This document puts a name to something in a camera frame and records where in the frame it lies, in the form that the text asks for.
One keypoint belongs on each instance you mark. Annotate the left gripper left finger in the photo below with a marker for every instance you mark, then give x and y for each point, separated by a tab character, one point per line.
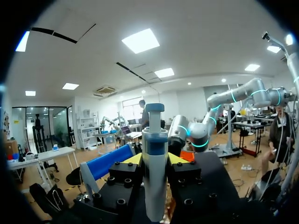
121	177

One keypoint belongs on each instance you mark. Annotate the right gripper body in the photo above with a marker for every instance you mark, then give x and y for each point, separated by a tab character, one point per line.
175	145

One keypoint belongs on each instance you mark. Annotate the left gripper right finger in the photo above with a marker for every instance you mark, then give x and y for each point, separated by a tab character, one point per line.
187	177

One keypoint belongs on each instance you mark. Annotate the white and blue pipette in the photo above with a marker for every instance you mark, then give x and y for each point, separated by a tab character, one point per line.
154	168

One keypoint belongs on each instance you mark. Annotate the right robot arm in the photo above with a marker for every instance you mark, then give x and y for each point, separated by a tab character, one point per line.
233	95

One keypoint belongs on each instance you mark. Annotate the orange box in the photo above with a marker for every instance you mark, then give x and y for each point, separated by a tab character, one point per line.
187	156

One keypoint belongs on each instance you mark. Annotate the person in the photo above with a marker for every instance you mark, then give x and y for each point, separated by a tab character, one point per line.
281	130
144	114

